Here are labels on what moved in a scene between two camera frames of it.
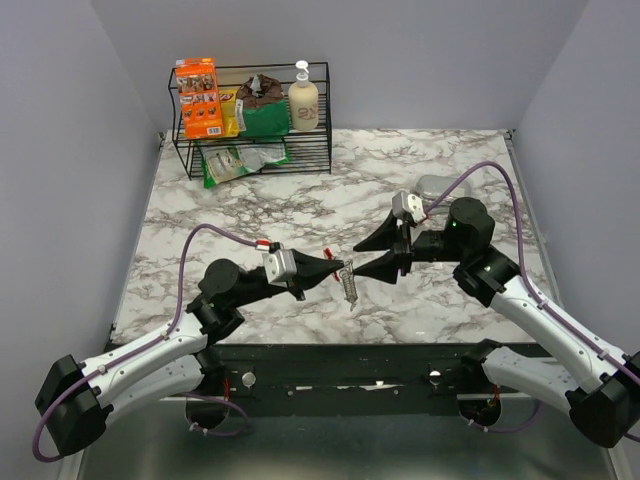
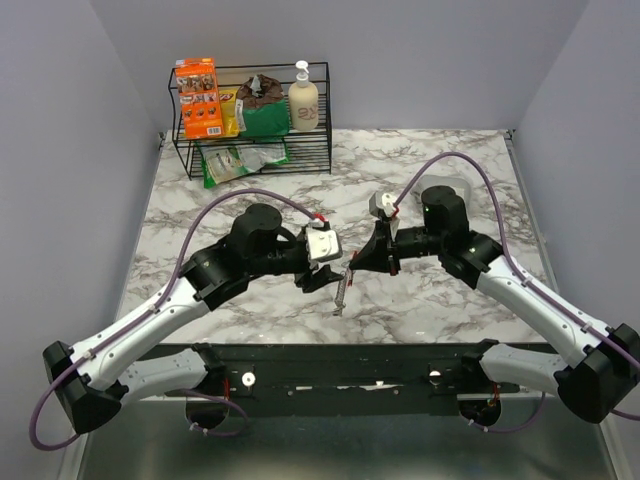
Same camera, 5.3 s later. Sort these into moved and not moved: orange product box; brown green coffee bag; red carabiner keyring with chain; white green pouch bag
Moved: red carabiner keyring with chain
Not moved: white green pouch bag; brown green coffee bag; orange product box
